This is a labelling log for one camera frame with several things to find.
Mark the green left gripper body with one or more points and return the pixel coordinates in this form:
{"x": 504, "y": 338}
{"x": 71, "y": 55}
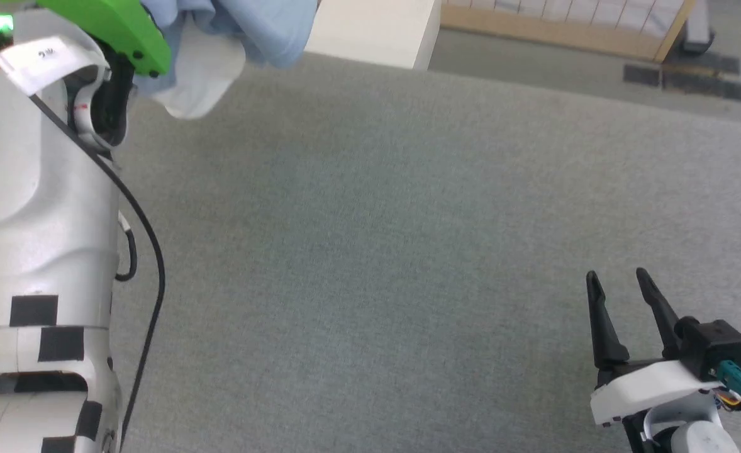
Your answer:
{"x": 116, "y": 25}

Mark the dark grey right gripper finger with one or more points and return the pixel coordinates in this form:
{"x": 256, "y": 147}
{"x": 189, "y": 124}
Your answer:
{"x": 663, "y": 314}
{"x": 604, "y": 333}

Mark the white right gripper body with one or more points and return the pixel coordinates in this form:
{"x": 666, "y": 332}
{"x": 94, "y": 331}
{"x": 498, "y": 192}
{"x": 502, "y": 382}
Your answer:
{"x": 647, "y": 387}

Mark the light blue polo shirt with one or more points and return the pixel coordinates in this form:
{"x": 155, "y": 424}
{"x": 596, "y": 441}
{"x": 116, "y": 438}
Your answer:
{"x": 251, "y": 28}

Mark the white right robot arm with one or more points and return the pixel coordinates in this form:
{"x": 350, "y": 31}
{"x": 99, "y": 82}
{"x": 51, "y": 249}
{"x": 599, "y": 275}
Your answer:
{"x": 697, "y": 437}

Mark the large black floor tape patch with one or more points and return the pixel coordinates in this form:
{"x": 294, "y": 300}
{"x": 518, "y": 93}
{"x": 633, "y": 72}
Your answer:
{"x": 710, "y": 78}

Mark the small black floor tape patch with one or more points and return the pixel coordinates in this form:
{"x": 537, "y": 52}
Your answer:
{"x": 641, "y": 75}

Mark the white rectangular box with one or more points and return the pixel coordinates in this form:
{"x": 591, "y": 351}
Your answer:
{"x": 377, "y": 31}

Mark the grey wheeled metal base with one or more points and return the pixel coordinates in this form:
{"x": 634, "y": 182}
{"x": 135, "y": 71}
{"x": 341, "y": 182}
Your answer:
{"x": 697, "y": 34}

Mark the wooden framed grid screen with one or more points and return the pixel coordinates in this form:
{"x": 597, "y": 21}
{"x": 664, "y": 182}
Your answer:
{"x": 565, "y": 34}

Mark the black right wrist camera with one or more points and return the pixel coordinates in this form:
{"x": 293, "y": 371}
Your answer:
{"x": 713, "y": 346}

